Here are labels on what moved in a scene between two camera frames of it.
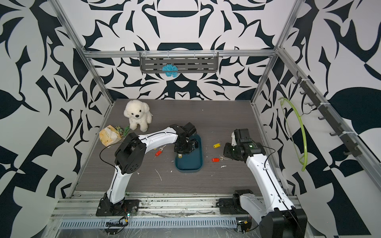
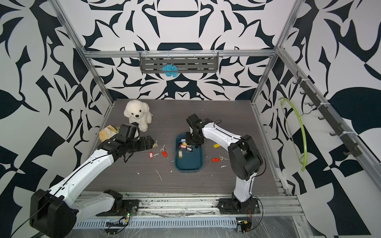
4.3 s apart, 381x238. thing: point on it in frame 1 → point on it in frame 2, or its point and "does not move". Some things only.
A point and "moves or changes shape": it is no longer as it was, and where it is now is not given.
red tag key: x=159 y=152 moves or changes shape
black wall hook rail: x=352 y=148 does not move
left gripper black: x=191 y=143 → x=145 y=146
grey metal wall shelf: x=185 y=62 does not move
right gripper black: x=226 y=152 → x=189 y=142
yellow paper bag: x=109 y=136 does not move
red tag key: x=215 y=159 does not move
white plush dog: x=138 y=113 does not move
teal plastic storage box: x=192 y=162 does not move
